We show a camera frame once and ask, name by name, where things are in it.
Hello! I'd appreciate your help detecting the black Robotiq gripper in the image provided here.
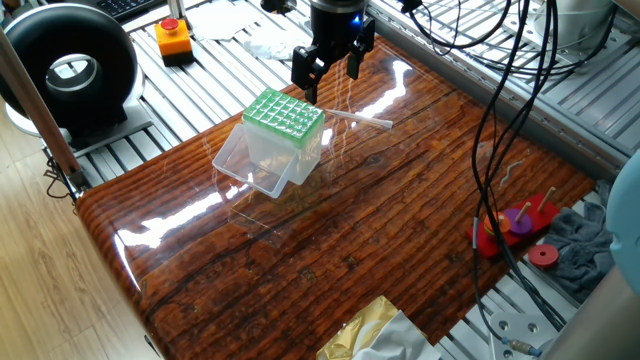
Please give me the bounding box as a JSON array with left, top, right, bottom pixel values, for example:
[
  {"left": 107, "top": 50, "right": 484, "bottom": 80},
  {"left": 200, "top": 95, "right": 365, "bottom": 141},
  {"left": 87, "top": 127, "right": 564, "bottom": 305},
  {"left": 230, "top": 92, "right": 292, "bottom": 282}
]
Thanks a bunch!
[{"left": 291, "top": 0, "right": 377, "bottom": 106}]

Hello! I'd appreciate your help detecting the large clear pipette tip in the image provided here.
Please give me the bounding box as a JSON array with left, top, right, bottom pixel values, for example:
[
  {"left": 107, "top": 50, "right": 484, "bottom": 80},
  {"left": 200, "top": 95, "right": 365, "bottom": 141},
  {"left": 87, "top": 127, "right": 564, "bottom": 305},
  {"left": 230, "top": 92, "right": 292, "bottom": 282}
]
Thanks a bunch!
[{"left": 324, "top": 108, "right": 394, "bottom": 131}]

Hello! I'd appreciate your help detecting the clear pipette box green rack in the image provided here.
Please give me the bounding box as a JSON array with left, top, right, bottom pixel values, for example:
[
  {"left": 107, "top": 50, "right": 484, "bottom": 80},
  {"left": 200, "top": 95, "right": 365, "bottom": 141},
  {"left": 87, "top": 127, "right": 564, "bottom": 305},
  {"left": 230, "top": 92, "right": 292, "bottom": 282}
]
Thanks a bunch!
[{"left": 211, "top": 87, "right": 326, "bottom": 200}]

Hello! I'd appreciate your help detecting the white crumpled tissue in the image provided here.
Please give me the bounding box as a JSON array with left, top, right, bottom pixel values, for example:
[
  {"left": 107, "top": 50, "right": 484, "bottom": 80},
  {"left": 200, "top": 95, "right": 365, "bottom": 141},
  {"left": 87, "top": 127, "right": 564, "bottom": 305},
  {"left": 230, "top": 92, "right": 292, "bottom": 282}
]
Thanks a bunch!
[{"left": 243, "top": 27, "right": 311, "bottom": 62}]

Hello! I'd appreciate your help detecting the black round foot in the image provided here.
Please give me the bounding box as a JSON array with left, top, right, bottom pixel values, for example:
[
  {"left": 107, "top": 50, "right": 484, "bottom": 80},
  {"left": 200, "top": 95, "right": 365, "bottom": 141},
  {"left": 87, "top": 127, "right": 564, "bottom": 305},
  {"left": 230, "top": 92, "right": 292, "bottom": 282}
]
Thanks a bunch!
[{"left": 259, "top": 0, "right": 299, "bottom": 15}]

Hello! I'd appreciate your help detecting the white paper sheet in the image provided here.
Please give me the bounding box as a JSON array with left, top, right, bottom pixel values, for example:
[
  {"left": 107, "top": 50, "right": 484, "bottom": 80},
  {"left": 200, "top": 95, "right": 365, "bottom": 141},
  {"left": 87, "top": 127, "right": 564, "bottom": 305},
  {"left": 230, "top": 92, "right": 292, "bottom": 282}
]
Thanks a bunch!
[{"left": 187, "top": 0, "right": 262, "bottom": 42}]

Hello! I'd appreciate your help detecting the orange emergency stop button box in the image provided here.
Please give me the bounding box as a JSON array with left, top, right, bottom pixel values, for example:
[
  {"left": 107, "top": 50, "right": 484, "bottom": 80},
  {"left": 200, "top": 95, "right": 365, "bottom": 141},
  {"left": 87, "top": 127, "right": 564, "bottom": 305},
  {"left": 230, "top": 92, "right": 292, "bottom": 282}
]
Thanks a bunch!
[{"left": 153, "top": 17, "right": 196, "bottom": 68}]

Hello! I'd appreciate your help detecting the wood grain table mat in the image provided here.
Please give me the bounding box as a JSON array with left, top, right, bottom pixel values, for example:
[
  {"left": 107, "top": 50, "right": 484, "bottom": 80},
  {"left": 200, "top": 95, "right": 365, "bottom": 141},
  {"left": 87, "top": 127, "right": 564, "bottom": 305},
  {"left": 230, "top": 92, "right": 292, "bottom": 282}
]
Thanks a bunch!
[{"left": 74, "top": 34, "right": 596, "bottom": 360}]

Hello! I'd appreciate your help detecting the small white curled strip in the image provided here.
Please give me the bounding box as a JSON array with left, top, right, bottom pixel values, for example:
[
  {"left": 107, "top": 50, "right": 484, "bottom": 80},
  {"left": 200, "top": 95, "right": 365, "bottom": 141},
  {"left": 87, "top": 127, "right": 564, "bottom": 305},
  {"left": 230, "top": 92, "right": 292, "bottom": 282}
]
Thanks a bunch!
[{"left": 499, "top": 159, "right": 525, "bottom": 190}]

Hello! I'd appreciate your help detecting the black keyboard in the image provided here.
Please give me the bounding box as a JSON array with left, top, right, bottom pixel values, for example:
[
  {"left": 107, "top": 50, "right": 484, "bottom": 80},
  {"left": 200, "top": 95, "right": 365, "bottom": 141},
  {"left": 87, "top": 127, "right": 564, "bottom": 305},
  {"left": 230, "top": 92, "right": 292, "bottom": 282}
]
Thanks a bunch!
[{"left": 94, "top": 0, "right": 166, "bottom": 22}]

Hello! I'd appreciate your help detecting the red peg toy base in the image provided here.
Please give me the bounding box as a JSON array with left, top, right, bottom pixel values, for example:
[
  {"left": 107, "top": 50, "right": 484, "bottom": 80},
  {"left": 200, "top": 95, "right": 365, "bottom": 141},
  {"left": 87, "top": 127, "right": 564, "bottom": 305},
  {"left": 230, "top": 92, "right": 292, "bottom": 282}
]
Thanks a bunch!
[{"left": 467, "top": 193, "right": 561, "bottom": 260}]

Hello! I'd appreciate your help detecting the gold tissue pack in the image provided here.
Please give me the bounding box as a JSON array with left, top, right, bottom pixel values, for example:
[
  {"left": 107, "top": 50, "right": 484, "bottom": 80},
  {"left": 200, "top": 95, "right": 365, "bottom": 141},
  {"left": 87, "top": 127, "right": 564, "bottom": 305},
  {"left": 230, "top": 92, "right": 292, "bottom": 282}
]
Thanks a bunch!
[{"left": 315, "top": 294, "right": 442, "bottom": 360}]

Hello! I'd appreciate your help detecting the red toy disc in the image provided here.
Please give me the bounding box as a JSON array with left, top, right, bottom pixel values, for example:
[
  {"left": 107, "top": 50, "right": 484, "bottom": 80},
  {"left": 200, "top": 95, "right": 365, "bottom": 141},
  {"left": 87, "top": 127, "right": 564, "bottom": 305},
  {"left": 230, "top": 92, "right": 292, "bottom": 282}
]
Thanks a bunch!
[{"left": 527, "top": 243, "right": 560, "bottom": 269}]

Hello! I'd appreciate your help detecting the brown slanted pole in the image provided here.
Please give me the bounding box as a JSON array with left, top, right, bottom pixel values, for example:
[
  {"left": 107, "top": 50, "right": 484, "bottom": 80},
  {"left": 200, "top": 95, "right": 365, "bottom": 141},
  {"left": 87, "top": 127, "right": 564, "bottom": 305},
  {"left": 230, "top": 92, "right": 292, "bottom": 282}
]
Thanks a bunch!
[{"left": 0, "top": 29, "right": 87, "bottom": 191}]

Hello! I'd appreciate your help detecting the grey cloth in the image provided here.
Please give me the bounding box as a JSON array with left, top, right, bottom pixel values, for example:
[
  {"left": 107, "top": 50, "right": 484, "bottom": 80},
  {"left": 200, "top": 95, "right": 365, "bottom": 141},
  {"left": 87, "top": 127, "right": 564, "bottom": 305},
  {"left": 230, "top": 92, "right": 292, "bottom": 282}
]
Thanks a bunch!
[{"left": 542, "top": 179, "right": 617, "bottom": 304}]

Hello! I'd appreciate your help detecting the silver metal post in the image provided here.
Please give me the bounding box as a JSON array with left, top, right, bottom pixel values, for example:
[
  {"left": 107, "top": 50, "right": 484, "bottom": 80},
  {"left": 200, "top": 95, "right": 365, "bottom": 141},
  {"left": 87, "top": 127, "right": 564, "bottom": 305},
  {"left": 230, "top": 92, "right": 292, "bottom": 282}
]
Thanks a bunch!
[{"left": 167, "top": 0, "right": 190, "bottom": 31}]

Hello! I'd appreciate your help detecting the orange topped ring stack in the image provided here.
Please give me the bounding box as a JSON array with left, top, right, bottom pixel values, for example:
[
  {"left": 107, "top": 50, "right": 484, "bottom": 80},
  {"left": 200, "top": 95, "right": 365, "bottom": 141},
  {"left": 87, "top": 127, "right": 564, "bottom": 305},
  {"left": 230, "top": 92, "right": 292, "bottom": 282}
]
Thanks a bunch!
[{"left": 482, "top": 211, "right": 512, "bottom": 238}]

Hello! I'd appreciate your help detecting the purple toy ring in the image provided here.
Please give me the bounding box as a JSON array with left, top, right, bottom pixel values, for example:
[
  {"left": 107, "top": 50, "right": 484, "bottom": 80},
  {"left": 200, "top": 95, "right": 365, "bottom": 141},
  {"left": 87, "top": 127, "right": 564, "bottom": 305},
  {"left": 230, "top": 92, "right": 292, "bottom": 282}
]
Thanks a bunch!
[{"left": 502, "top": 207, "right": 534, "bottom": 237}]

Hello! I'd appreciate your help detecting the black ring-shaped device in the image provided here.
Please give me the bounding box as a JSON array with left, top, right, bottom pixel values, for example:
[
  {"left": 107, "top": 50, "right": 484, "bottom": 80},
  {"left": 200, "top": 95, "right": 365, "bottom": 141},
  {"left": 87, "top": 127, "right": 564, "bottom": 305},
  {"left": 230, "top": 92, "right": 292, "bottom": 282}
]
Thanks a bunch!
[{"left": 0, "top": 2, "right": 154, "bottom": 151}]

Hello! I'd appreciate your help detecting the thin black cord loop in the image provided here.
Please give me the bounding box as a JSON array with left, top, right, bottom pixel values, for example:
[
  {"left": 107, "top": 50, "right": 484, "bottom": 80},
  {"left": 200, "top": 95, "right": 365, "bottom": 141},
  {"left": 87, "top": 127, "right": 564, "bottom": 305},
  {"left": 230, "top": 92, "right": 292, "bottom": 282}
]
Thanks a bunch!
[{"left": 42, "top": 154, "right": 79, "bottom": 201}]

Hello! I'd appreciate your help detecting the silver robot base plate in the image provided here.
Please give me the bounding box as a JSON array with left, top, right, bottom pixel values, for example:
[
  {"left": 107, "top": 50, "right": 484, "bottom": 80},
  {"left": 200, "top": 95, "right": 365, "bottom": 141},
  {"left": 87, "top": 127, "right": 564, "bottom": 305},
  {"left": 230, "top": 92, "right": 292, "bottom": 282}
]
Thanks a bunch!
[{"left": 488, "top": 312, "right": 559, "bottom": 360}]

